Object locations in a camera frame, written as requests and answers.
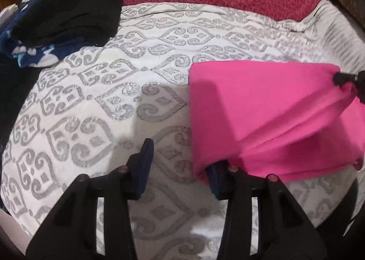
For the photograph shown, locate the pink pants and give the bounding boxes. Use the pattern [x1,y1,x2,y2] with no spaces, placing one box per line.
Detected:
[188,60,365,185]

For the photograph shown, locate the blue white printed cloth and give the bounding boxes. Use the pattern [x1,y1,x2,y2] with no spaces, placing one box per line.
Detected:
[0,0,86,68]

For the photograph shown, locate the white grey patterned bedsheet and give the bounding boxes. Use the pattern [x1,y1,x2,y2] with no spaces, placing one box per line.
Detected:
[0,0,365,260]

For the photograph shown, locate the black cloth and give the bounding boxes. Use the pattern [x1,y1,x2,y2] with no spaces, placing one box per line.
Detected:
[11,0,124,47]

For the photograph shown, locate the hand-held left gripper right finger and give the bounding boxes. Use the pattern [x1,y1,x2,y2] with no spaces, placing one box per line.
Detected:
[207,160,328,260]

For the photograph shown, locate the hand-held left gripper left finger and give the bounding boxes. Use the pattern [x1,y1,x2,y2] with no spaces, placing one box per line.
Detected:
[26,138,154,260]

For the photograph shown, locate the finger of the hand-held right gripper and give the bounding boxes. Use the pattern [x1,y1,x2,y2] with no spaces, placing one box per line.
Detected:
[334,71,365,89]

